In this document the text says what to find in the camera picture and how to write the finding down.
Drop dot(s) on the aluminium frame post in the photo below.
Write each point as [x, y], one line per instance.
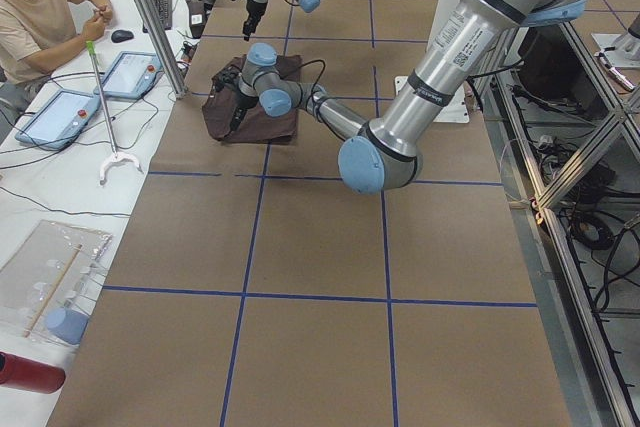
[162, 46]

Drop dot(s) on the red bottle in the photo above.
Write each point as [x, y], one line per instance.
[26, 374]

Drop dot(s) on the black keyboard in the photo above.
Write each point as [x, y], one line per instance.
[164, 10]

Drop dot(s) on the white reacher grabber stick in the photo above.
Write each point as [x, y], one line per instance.
[117, 156]

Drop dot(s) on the blue teach pendant near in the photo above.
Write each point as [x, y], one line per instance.
[60, 121]

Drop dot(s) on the blue teach pendant far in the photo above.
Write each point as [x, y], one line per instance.
[131, 75]

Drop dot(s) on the black computer mouse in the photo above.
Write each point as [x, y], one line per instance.
[121, 35]

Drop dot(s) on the dark brown t-shirt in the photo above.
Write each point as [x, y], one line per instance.
[256, 127]

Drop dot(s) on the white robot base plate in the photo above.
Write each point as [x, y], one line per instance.
[452, 107]

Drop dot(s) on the blue plastic cup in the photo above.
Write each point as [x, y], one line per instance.
[66, 324]

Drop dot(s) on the blue teach pendant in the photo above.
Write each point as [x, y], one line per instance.
[60, 121]
[131, 75]

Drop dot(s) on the clear plastic bag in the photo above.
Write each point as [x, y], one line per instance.
[58, 265]

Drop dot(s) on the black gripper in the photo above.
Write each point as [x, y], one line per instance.
[253, 10]
[239, 102]

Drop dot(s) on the seated man in beige shirt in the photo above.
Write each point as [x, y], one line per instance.
[40, 36]

